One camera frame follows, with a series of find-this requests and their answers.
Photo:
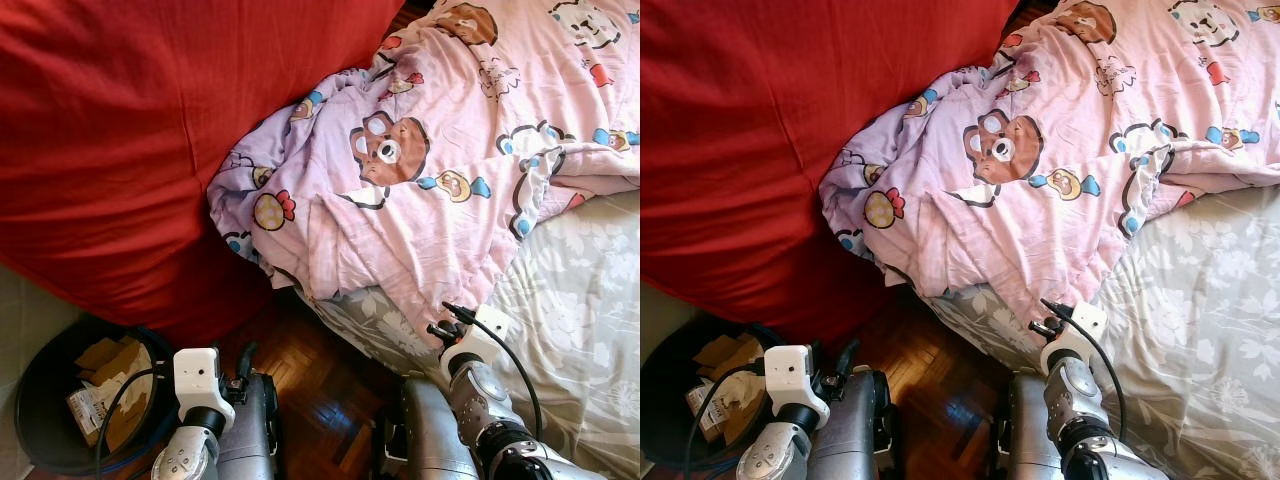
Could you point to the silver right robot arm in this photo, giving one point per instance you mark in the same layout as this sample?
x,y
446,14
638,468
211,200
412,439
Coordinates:
x,y
1080,400
490,410

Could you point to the grey left robot leg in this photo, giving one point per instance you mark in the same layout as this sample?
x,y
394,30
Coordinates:
x,y
860,430
255,430

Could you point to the grey robot leg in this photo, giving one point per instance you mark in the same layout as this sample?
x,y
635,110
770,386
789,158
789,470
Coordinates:
x,y
860,430
1025,430
255,430
430,440

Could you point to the grey right robot leg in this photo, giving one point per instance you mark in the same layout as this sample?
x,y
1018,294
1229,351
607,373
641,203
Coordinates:
x,y
1025,430
430,440

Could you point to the bed with grey floral sheet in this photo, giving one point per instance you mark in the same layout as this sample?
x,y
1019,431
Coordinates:
x,y
1200,320
580,320

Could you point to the white labelled carton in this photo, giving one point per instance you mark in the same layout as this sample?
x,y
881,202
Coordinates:
x,y
88,410
702,405

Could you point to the black round waste bin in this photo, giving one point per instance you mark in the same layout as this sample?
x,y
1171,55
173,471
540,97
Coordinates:
x,y
40,400
660,400

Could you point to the pink cartoon print blanket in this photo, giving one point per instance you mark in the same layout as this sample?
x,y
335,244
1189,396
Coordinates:
x,y
1080,130
450,130

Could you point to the large red cushion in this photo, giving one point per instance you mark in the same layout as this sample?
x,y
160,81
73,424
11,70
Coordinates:
x,y
760,150
130,150

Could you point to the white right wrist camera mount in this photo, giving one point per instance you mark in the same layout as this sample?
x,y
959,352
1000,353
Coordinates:
x,y
1082,325
485,330

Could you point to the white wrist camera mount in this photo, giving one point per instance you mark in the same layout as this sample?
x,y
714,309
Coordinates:
x,y
792,378
485,330
1082,325
198,380

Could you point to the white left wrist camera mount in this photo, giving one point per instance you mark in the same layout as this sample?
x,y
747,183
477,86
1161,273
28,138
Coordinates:
x,y
792,378
198,380

